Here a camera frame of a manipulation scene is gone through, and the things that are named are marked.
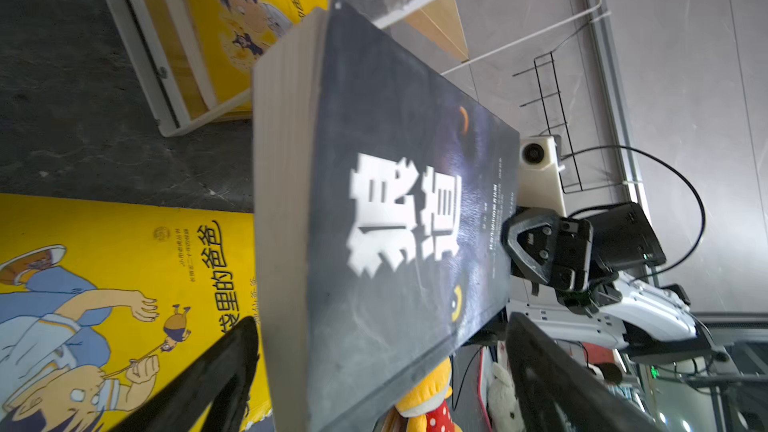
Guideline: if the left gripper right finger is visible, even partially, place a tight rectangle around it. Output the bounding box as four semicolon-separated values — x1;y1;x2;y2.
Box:
506;313;657;431

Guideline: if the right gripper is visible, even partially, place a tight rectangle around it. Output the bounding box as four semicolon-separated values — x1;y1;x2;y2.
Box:
501;207;594;292

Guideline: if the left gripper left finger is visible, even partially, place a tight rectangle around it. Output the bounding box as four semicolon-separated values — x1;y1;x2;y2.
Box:
113;316;260;431

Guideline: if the yellow cartoon book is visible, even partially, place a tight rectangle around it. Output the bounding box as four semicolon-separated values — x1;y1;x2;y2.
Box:
166;0;328;109
1;194;258;431

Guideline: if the black wolf cover book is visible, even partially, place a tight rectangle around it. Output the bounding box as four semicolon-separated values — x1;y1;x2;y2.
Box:
251;0;520;431

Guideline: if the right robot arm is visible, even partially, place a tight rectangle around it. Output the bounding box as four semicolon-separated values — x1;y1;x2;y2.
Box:
501;203;767;389

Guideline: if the yellow plush toy red dress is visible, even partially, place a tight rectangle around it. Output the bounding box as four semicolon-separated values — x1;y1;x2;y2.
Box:
381;358;462;432

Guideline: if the white wooden two-tier shelf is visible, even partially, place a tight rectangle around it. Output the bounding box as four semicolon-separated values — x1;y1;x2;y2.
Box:
86;0;603;139

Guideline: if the yellow cartoon book in shelf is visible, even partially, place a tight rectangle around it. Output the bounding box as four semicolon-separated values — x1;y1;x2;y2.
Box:
166;0;328;109

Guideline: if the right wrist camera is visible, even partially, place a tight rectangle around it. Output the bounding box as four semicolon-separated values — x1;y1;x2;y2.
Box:
517;135;566;217

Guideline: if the black wire hook rack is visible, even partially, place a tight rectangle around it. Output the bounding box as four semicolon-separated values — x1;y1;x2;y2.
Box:
512;50;587;194

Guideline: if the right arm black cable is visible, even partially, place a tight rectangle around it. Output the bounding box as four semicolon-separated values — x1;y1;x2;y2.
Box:
560;144;707;280

